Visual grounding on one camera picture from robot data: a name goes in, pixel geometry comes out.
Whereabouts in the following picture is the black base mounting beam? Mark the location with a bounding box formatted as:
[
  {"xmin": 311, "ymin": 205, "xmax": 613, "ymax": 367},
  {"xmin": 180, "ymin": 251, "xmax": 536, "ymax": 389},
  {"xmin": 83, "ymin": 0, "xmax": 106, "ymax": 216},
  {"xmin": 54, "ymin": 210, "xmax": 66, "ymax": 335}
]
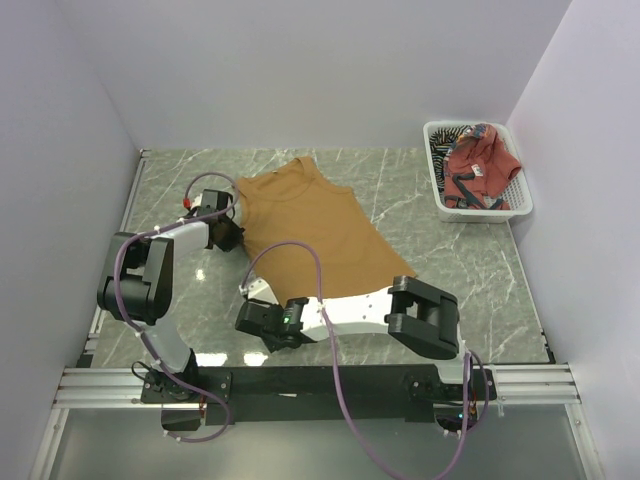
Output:
[{"xmin": 131, "ymin": 361, "xmax": 499, "ymax": 434}]

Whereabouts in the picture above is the striped multicolour tank top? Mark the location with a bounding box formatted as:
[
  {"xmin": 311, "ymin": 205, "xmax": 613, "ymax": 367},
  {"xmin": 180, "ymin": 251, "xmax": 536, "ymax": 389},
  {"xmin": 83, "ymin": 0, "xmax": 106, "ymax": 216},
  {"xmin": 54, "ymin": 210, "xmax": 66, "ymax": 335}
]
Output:
[{"xmin": 428, "ymin": 125, "xmax": 473, "ymax": 194}]

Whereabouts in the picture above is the rust red tank top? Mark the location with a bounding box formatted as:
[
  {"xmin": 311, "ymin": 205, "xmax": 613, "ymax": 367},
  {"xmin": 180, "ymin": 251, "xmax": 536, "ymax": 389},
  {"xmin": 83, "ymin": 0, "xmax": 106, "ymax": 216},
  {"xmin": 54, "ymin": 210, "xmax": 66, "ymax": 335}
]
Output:
[{"xmin": 443, "ymin": 123, "xmax": 521, "ymax": 210}]

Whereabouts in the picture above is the white plastic laundry basket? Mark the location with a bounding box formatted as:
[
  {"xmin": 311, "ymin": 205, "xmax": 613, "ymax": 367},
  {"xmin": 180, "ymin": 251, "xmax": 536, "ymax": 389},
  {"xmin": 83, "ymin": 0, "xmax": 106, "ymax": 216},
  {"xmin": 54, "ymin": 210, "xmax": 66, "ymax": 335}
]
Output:
[{"xmin": 423, "ymin": 120, "xmax": 533, "ymax": 224}]

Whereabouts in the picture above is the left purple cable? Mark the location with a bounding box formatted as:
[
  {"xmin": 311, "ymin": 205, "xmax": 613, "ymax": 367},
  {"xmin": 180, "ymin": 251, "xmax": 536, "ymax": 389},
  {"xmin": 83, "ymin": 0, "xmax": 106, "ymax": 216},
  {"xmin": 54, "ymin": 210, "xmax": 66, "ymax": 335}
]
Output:
[{"xmin": 114, "ymin": 171, "xmax": 239, "ymax": 445}]

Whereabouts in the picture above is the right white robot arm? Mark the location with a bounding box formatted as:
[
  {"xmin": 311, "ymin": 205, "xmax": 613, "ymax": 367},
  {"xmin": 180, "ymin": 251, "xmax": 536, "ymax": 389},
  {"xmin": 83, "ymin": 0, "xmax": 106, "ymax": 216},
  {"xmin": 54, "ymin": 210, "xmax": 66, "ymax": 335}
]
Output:
[{"xmin": 235, "ymin": 276, "xmax": 497, "ymax": 404}]

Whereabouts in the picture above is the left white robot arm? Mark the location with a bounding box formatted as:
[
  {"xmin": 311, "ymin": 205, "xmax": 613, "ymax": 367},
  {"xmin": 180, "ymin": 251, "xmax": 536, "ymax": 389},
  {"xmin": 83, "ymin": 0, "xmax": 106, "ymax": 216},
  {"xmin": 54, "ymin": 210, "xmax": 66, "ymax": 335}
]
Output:
[{"xmin": 97, "ymin": 189, "xmax": 244, "ymax": 402}]

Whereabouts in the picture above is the tan ribbed tank top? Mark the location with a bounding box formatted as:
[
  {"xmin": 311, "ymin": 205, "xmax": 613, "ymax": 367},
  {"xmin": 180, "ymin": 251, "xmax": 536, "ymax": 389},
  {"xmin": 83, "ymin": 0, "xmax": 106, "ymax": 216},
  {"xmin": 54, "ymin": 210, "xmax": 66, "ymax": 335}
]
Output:
[{"xmin": 237, "ymin": 157, "xmax": 415, "ymax": 304}]

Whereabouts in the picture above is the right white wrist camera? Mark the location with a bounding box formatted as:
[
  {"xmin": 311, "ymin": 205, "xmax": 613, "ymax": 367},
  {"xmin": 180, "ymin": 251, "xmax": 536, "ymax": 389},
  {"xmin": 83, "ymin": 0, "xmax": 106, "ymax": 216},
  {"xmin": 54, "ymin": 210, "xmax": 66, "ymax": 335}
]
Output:
[{"xmin": 239, "ymin": 278, "xmax": 278, "ymax": 304}]

